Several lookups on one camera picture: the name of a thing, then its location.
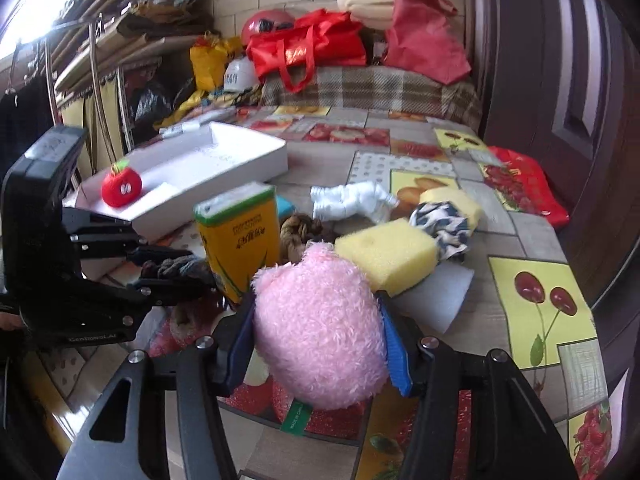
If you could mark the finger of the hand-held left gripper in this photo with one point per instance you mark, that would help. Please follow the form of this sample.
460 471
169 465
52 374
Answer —
115 240
170 292

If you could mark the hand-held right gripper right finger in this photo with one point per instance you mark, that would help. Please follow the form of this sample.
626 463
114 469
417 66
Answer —
395 352

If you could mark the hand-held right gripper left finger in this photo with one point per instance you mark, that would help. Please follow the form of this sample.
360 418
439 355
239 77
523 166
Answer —
240 350

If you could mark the grey sock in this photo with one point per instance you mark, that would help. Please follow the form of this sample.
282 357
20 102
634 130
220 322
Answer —
185 266

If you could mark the pink plush toy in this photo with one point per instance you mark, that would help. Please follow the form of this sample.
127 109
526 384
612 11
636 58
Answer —
320 325

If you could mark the white cardboard tray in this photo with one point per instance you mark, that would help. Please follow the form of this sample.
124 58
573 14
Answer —
200 165

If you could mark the leopard print scrunchie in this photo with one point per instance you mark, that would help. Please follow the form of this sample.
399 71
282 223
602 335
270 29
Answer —
445 230

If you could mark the red apple plush toy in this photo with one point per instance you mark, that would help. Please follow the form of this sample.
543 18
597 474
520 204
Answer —
122 187

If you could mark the white foam sheet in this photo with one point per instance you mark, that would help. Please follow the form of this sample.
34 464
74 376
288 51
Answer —
440 300

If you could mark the yellow green carton box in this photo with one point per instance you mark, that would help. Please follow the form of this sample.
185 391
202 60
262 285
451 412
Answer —
240 245

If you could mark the large yellow sponge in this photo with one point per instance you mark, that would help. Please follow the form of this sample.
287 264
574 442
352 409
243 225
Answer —
385 255

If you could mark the yellow green curtain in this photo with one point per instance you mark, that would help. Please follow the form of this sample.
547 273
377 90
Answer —
107 120

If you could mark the black garment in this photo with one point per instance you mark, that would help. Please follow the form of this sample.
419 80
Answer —
25 110

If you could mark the black plastic bag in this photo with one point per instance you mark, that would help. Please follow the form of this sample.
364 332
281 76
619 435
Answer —
150 102

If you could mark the white power bank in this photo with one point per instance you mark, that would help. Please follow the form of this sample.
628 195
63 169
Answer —
200 119

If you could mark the white sock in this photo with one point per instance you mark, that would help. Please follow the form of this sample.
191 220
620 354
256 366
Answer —
345 200

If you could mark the small yellow sponge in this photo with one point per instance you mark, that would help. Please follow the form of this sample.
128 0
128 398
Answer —
467 206

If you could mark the yellow plastic cloth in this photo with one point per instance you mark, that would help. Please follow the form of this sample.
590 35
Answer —
200 100

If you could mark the metal clothes rack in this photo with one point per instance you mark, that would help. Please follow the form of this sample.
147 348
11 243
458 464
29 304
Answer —
95 60

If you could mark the yellow shopping bag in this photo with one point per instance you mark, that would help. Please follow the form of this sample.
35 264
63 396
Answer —
207 65

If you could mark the white helmet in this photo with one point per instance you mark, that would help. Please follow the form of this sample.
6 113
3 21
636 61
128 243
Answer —
240 75

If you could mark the brown paper bags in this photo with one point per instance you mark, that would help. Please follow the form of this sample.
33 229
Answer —
160 15

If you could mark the pink helmet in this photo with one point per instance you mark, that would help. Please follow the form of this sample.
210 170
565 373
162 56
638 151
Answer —
260 22

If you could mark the plaid covered bench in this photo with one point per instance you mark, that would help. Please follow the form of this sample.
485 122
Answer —
375 90

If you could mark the red tote bag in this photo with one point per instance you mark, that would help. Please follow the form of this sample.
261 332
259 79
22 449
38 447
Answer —
310 45

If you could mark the red nonwoven bag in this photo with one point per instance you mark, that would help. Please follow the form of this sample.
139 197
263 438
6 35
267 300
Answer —
425 45

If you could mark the brown door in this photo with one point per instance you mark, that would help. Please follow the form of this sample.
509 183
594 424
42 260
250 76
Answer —
550 85

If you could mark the cream foam roll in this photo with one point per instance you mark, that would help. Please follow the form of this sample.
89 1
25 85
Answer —
365 0

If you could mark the wooden wall shelves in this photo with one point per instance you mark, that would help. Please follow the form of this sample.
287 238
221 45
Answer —
125 47

